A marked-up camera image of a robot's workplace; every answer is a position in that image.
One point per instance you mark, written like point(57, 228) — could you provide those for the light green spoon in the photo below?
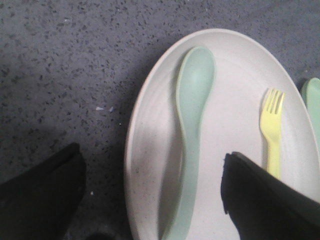
point(193, 87)

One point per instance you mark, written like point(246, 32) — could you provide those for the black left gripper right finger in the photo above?
point(264, 208)

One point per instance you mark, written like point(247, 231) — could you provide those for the yellow plastic fork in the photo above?
point(270, 126)

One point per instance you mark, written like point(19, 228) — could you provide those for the white round plate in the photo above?
point(230, 123)

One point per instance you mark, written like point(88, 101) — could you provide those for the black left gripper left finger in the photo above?
point(40, 203)

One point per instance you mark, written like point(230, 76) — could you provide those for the light green rectangular tray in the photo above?
point(310, 93)

